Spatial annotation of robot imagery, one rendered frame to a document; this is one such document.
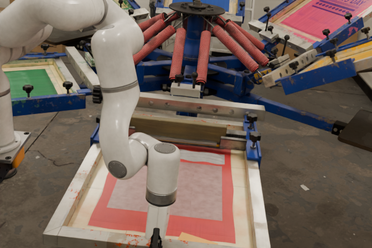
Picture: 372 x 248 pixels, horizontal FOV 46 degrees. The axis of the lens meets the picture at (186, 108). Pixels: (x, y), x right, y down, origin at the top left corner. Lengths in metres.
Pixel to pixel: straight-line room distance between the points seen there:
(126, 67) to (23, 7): 0.26
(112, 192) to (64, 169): 1.91
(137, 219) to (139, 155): 0.33
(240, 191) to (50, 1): 0.84
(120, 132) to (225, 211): 0.52
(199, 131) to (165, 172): 0.63
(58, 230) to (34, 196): 1.84
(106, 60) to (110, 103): 0.10
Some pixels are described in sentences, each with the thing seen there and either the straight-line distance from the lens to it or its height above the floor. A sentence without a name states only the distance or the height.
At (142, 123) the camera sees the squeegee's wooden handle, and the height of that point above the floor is 1.04.
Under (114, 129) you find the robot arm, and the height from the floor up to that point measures 1.32.
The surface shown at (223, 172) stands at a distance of 1.52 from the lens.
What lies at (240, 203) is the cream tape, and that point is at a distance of 1.39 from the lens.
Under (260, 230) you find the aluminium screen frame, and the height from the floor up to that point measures 0.99.
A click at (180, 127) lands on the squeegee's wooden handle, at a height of 1.04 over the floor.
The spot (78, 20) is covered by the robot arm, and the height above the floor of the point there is 1.53.
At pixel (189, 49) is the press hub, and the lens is 2.33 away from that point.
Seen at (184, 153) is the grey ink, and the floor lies 0.96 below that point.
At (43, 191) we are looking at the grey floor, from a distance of 3.07.
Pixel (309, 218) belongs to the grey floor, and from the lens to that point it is 3.06.
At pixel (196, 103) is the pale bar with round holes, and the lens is 1.82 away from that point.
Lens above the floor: 1.76
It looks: 24 degrees down
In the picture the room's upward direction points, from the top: 6 degrees clockwise
